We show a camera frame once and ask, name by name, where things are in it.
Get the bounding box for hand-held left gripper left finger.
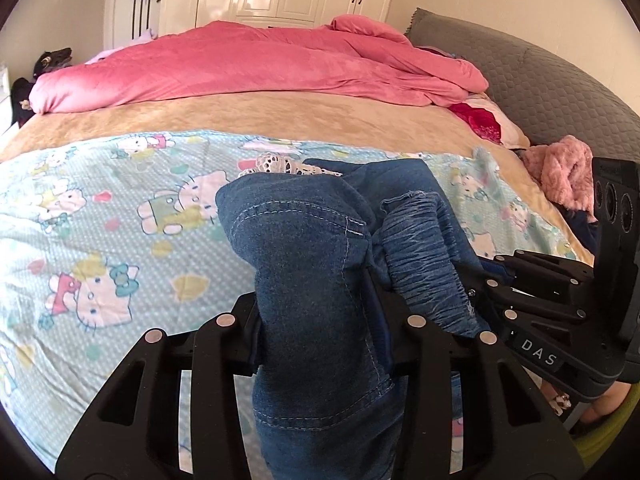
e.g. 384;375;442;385
56;292;261;480

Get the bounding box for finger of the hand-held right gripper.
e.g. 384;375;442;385
480;251;599;292
467;277;589;341

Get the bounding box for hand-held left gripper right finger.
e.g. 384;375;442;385
367;270;587;480

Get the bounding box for blue denim jeans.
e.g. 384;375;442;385
215;154;507;480

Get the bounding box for dark navy cloth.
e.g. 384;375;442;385
565;207;602;267

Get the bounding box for pink fluffy cloth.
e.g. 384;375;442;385
520;135;599;212

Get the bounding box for olive green garment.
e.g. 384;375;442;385
575;385;640;462

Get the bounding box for magenta cloth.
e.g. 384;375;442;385
447;101;504;145

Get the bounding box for grey quilted headboard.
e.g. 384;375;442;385
404;7;640;162

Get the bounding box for light blue cartoon print sheet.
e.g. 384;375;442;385
0;130;589;472

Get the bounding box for beige plush bed blanket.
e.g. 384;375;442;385
0;87;597;267

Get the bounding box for pink duvet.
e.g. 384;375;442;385
29;15;491;116

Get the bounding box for lilac cloth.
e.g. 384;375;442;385
85;29;159;64

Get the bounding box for black bag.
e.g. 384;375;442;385
32;47;74;79

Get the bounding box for white cabinet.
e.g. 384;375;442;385
0;62;14;137

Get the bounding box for white door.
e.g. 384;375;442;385
112;0;167;49

